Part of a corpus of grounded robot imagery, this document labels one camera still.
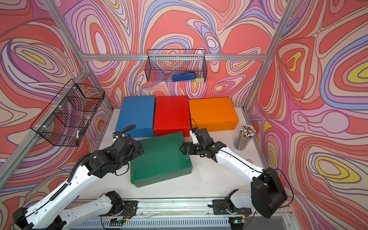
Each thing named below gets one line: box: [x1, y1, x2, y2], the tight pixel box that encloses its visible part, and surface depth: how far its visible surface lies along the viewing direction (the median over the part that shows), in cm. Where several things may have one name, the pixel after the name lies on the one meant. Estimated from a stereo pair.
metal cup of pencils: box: [233, 124, 257, 151], surface depth 86 cm
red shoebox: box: [153, 95, 191, 138], surface depth 104 cm
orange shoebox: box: [188, 97, 240, 133], surface depth 107 cm
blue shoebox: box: [115, 95, 156, 138], surface depth 104 cm
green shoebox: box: [130, 131, 193, 188], surface depth 80 cm
